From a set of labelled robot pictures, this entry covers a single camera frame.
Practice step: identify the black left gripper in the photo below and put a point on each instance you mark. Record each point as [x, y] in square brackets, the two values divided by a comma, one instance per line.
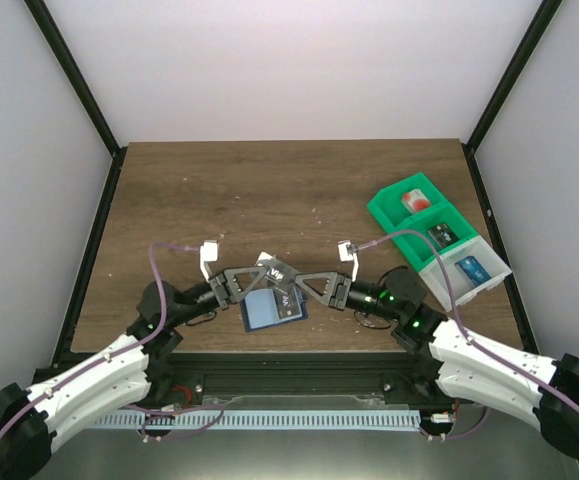
[224, 292]

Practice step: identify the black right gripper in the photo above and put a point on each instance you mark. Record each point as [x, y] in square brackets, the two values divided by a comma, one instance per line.
[337, 283]

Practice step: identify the blue leather card holder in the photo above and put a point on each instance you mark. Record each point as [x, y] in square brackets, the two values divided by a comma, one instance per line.
[259, 311]

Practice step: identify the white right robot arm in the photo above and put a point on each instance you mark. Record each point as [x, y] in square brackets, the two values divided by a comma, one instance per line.
[538, 390]

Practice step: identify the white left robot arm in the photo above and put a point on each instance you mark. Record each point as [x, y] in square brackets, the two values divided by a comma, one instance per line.
[38, 420]

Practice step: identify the red white card in bin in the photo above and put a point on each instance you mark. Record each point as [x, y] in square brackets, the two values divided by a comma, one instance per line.
[415, 201]

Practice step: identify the dark card in bin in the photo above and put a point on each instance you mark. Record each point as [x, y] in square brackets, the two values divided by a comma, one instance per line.
[442, 235]

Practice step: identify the blue card in bin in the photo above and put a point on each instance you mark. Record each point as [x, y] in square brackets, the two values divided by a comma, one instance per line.
[473, 270]

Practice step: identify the green bin far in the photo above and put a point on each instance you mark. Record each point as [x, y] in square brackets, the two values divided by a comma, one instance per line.
[386, 207]

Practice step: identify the green bin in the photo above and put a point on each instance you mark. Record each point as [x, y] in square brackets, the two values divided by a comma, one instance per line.
[386, 207]
[416, 250]

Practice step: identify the green bin middle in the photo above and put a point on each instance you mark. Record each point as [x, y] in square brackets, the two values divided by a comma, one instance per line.
[416, 250]

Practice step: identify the white bin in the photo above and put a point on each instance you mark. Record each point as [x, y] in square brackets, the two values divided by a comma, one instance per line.
[463, 290]

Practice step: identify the metal front plate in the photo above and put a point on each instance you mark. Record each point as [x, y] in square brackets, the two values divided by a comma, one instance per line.
[502, 449]

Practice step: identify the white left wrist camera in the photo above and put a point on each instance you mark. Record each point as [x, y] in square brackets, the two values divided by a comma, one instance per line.
[208, 254]

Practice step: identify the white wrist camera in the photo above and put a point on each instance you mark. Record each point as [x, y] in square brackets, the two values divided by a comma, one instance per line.
[208, 254]
[348, 252]

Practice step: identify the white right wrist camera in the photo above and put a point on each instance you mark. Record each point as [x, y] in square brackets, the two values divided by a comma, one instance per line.
[348, 252]

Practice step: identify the black front frame rail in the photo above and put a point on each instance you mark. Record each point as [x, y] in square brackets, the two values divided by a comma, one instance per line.
[395, 377]

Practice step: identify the light blue slotted cable duct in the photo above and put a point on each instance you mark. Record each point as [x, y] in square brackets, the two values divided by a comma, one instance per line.
[267, 420]

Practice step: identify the black frame post left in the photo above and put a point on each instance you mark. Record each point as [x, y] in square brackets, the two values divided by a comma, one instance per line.
[51, 33]

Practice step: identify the black frame post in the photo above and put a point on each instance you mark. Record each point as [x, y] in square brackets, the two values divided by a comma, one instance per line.
[530, 40]
[51, 33]

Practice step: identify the black frame post right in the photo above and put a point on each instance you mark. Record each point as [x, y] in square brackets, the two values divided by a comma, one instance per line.
[530, 40]

